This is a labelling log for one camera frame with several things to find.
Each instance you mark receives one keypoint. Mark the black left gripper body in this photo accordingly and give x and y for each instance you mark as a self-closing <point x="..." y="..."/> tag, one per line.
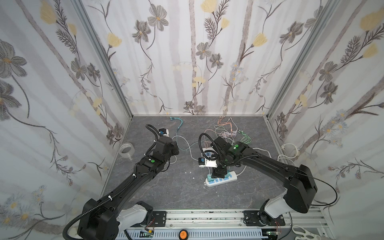
<point x="173" y="147"/>

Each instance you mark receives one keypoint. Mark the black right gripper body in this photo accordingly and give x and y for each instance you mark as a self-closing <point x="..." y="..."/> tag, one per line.
<point x="219" y="172"/>

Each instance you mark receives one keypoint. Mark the white power strip blue outlets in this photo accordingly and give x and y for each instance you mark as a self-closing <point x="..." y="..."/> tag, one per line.
<point x="234" y="178"/>

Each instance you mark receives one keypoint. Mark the white six-outlet colourful power strip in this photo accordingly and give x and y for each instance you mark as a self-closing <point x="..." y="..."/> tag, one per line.
<point x="209" y="153"/>

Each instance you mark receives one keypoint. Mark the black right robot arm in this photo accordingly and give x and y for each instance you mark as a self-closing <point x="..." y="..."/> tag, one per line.
<point x="298" y="181"/>

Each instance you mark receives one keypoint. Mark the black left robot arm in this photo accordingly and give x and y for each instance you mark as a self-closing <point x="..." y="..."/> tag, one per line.
<point x="99" y="219"/>

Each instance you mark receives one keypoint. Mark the clear tape roll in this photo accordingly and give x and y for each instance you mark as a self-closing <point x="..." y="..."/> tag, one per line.
<point x="127" y="150"/>

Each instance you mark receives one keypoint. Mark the orange emergency button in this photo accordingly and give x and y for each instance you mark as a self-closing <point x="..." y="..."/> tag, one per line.
<point x="183" y="235"/>

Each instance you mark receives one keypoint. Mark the white scissors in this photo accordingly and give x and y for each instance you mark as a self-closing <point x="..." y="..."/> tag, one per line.
<point x="303" y="234"/>

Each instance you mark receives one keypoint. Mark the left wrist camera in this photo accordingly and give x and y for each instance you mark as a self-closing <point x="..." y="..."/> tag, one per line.
<point x="164" y="132"/>

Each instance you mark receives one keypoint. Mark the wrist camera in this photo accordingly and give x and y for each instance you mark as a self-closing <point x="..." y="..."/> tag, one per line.
<point x="203" y="162"/>
<point x="164" y="132"/>

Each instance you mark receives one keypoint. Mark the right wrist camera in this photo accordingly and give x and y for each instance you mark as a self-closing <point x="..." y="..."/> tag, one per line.
<point x="203" y="162"/>

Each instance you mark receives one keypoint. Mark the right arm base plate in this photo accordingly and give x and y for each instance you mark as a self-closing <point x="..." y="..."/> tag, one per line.
<point x="252" y="218"/>

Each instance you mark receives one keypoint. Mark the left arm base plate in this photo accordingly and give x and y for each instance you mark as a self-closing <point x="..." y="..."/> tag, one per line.
<point x="157" y="219"/>

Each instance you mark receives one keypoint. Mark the aluminium rail frame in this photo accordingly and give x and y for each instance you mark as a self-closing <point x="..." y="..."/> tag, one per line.
<point x="217" y="224"/>

